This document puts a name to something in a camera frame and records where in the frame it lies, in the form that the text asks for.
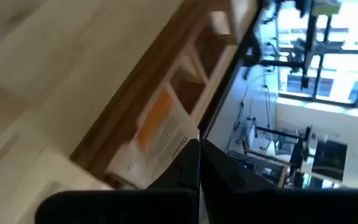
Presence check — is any black computer monitor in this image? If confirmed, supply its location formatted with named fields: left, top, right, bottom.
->
left=310, top=139, right=349, bottom=184

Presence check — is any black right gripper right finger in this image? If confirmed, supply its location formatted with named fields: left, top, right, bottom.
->
left=200, top=139, right=358, bottom=224

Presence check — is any orange white tea packet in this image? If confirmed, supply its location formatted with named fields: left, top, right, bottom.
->
left=105, top=88, right=200, bottom=190

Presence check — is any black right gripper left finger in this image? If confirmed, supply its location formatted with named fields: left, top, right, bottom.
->
left=35, top=139, right=201, bottom=224

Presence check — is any wooden tea organizer box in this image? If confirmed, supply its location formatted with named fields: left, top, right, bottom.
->
left=69, top=0, right=262, bottom=190

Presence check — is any black frame handle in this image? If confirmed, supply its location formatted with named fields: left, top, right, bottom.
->
left=239, top=29, right=263, bottom=68

